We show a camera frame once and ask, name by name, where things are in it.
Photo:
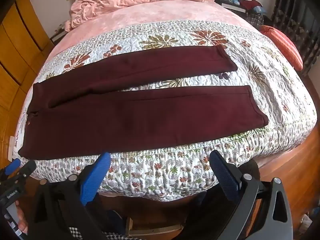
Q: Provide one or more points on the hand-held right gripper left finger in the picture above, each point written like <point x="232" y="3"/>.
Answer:
<point x="97" y="180"/>

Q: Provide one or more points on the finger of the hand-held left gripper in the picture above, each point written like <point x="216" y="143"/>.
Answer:
<point x="26" y="169"/>
<point x="13" y="166"/>

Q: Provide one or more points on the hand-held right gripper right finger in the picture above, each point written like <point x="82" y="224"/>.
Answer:
<point x="225" y="177"/>

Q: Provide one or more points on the maroon pants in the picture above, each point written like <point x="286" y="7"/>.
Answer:
<point x="140" y="112"/>

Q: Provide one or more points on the person's left hand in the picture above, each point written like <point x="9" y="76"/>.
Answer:
<point x="21" y="217"/>

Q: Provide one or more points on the checked shirt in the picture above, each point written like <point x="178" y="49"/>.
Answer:
<point x="75" y="233"/>

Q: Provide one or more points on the wooden stool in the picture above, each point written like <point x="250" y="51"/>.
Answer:
<point x="152" y="226"/>

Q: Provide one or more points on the floral quilted bedspread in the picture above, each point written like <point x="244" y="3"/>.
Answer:
<point x="250" y="100"/>

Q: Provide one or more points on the wooden wardrobe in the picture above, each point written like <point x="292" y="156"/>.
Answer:
<point x="22" y="45"/>

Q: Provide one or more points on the dark bedside table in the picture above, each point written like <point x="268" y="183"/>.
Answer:
<point x="58" y="33"/>

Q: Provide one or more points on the orange striped pillow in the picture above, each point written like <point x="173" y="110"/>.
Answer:
<point x="285" y="47"/>

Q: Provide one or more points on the plaid cloth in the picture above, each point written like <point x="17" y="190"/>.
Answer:
<point x="256" y="20"/>

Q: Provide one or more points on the blue plastic bag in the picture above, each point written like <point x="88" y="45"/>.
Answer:
<point x="260" y="10"/>

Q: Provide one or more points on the cluttered dark desk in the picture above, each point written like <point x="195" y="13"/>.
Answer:
<point x="230" y="3"/>

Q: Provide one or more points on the dark lattice cabinet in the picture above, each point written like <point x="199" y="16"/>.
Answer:
<point x="297" y="17"/>

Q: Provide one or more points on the red cloth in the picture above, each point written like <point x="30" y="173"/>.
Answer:
<point x="251" y="3"/>

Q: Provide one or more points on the pink bed sheet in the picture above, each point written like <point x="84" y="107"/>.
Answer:
<point x="155" y="12"/>

